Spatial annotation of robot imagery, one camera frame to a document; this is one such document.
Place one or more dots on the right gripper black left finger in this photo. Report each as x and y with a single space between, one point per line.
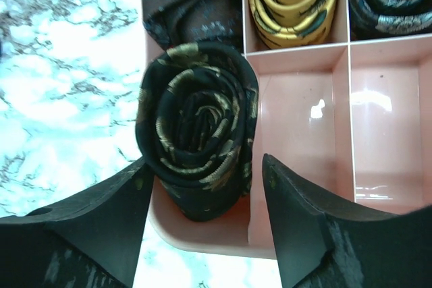
90 239

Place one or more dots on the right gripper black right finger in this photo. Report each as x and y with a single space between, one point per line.
324 240

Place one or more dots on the black gold floral tie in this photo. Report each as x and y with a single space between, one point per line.
195 126

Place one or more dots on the pink divided organizer box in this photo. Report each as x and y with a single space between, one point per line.
352 116

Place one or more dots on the yellow rolled tie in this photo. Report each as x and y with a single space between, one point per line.
284 24

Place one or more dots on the dark blue rolled tie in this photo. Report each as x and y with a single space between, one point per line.
371 19

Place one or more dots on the brown blue rolled tie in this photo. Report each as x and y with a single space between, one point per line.
174 22

